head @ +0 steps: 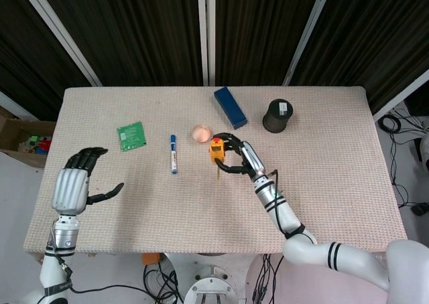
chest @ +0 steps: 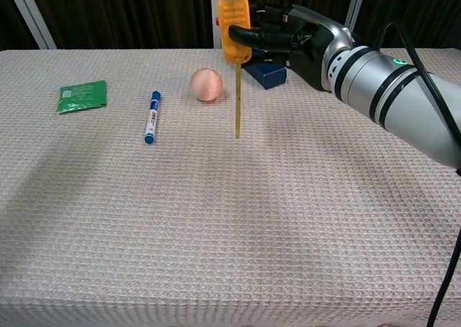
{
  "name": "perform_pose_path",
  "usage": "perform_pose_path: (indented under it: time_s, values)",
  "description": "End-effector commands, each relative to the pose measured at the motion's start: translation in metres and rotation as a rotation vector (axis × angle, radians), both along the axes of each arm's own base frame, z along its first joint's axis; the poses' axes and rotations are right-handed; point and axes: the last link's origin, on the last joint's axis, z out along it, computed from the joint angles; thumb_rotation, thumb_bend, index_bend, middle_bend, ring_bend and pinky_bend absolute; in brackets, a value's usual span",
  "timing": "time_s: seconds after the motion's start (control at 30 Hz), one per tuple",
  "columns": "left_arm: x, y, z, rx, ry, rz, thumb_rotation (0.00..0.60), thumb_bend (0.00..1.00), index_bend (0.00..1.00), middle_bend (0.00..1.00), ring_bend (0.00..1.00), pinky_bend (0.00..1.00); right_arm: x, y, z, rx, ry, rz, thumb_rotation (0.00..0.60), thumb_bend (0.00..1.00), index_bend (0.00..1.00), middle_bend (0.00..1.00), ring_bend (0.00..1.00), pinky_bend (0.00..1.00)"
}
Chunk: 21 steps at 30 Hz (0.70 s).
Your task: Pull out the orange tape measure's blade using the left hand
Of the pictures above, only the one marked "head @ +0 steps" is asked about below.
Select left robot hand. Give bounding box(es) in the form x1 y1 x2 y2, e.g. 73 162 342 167
50 147 125 217

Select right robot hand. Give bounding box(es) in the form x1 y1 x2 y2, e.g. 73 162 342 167
212 132 267 179

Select yellow tape measure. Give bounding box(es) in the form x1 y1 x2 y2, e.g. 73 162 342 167
208 137 226 179

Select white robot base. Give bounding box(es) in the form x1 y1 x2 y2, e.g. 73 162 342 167
164 252 259 304

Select woven beige table mat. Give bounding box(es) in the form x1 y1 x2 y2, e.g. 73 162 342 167
23 86 410 254

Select black cylindrical can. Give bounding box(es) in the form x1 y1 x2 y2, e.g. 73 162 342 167
261 98 295 133

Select pink round ball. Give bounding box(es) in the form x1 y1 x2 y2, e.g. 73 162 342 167
192 124 214 144

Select blue rectangular box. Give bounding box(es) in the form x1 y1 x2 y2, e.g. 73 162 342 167
213 86 249 131

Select cardboard box with toys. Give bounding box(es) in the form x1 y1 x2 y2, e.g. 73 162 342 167
0 105 57 169

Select blue whiteboard marker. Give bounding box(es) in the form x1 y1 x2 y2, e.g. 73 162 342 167
169 134 180 176

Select green foil packet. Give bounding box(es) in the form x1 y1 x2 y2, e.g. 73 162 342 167
116 121 149 153

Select orange small device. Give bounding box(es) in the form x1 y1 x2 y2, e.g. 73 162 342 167
141 252 161 267

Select black small floor device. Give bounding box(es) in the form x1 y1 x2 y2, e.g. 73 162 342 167
411 202 429 217

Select black floor cables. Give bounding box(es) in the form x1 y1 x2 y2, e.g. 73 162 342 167
143 254 184 304

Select black cable bundle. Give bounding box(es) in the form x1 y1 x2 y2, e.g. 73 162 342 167
377 108 429 211

